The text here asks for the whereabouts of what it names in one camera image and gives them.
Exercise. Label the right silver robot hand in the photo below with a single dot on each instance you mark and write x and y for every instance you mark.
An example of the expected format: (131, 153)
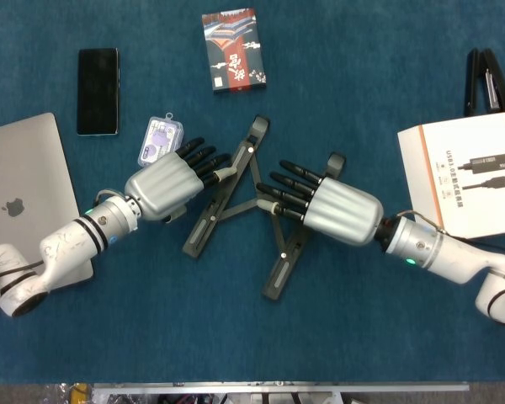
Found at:
(345, 210)

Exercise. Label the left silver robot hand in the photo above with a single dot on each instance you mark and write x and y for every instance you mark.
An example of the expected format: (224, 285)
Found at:
(164, 185)

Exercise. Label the clear small plastic case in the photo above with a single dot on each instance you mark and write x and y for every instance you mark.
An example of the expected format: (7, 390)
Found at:
(160, 139)

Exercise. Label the dark foldable laptop stand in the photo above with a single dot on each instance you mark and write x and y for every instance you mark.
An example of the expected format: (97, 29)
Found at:
(280, 273)

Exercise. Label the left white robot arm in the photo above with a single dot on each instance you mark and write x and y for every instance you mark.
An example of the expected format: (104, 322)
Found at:
(67, 248)

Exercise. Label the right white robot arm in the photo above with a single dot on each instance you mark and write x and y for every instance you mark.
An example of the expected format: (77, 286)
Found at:
(446, 256)

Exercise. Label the silver closed laptop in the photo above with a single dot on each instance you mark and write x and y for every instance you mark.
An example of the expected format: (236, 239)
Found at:
(21, 160)

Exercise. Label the black smartphone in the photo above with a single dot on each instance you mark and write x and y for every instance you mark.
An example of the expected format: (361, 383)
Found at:
(97, 90)

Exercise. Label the dark patterned card box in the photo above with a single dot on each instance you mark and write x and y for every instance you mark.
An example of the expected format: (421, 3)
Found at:
(231, 46)

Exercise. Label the teal felt table cloth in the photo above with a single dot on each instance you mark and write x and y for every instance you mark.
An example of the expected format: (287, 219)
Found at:
(109, 336)

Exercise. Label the black stapler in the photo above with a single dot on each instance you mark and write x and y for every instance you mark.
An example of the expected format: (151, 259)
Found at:
(471, 84)

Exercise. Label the crumpled clear plastic wrap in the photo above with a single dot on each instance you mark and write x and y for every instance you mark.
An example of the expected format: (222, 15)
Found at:
(54, 395)

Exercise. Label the aluminium frame rail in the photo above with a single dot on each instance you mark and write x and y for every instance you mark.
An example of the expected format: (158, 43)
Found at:
(278, 386)

